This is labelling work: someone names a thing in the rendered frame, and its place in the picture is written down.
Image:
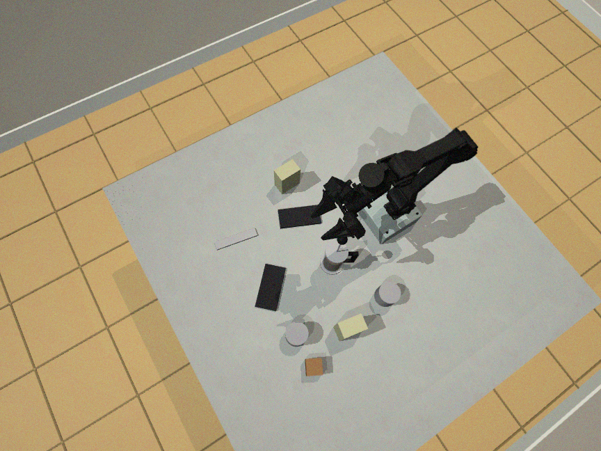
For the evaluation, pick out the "brown cube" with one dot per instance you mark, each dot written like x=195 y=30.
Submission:
x=313 y=367

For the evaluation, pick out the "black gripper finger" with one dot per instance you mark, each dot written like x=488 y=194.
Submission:
x=339 y=230
x=324 y=206

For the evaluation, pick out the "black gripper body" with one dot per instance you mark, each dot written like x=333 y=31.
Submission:
x=361 y=200

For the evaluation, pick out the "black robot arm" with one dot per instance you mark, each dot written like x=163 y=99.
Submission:
x=402 y=170

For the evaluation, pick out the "glass french press with black handle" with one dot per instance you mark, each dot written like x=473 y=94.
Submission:
x=335 y=256

